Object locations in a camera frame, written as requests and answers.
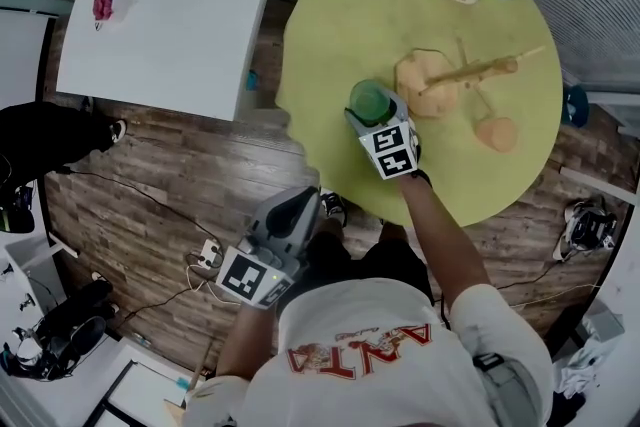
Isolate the grey shoulder strap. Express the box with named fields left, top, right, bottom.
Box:
left=472, top=352, right=544, bottom=427

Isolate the person's right forearm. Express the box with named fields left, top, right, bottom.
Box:
left=397, top=172, right=494, bottom=311

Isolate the black equipment pile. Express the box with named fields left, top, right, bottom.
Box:
left=0, top=282, right=119, bottom=381

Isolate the person's left shoe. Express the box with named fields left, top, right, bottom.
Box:
left=318, top=188, right=348, bottom=230

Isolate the person's left forearm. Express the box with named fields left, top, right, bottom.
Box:
left=214, top=302, right=281, bottom=381

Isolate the person's white printed shirt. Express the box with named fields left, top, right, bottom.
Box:
left=182, top=277, right=554, bottom=427

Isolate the wooden cup tree stand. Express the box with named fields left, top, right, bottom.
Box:
left=394, top=34, right=547, bottom=119

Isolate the yellow-green round tablecloth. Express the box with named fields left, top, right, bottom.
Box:
left=275, top=0, right=565, bottom=229

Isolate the light crumpled cloth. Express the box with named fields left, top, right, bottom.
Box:
left=554, top=314, right=626, bottom=404

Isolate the white floor cable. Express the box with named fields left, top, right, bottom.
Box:
left=185, top=262, right=241, bottom=306

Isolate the black office chair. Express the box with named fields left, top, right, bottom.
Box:
left=0, top=182, right=37, bottom=235

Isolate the white workbench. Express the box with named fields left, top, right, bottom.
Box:
left=0, top=229, right=201, bottom=427

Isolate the black and white headset rig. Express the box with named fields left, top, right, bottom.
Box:
left=552, top=195, right=619, bottom=262

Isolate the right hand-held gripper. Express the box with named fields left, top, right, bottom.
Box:
left=343, top=89, right=421, bottom=181

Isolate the large white table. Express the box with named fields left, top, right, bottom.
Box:
left=55, top=0, right=306, bottom=122

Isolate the person's right leg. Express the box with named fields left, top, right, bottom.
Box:
left=380, top=220, right=410, bottom=244

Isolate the wooden stick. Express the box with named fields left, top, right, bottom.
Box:
left=192, top=339, right=215, bottom=384

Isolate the person's leg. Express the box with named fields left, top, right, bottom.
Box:
left=319, top=216, right=351, bottom=241
left=380, top=220, right=410, bottom=244

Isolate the person's left leg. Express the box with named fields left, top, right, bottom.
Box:
left=319, top=216, right=351, bottom=241

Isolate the dark teal trash bin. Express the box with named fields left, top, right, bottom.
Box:
left=560, top=84, right=590, bottom=129

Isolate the orange glass cup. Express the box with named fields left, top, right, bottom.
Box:
left=473, top=114, right=519, bottom=154

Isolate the black floor cable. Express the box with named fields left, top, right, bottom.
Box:
left=47, top=164, right=214, bottom=244

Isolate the green glass cup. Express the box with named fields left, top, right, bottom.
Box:
left=348, top=78, right=392, bottom=126

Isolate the white power strip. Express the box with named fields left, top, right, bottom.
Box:
left=198, top=238, right=225, bottom=272

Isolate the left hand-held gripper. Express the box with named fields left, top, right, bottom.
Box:
left=215, top=186, right=322, bottom=311

